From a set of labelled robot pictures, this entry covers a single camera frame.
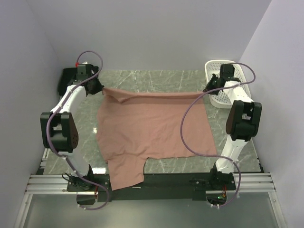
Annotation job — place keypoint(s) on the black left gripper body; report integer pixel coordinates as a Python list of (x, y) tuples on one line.
[(97, 86)]

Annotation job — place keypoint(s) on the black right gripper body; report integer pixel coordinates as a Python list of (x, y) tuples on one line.
[(213, 83)]

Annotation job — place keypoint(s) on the pink graphic t-shirt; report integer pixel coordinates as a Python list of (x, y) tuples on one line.
[(133, 127)]

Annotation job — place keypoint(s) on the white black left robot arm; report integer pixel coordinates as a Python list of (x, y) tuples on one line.
[(59, 132)]

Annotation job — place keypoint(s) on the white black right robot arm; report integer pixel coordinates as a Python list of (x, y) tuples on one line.
[(242, 123)]

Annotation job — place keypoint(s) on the white perforated plastic basket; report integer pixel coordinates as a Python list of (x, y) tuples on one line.
[(221, 95)]

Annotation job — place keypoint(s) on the folded black t-shirt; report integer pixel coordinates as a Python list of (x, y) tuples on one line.
[(68, 74)]

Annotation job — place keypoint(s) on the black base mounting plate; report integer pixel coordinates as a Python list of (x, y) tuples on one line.
[(166, 186)]

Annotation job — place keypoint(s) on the aluminium extrusion rail frame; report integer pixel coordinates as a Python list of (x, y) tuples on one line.
[(254, 180)]

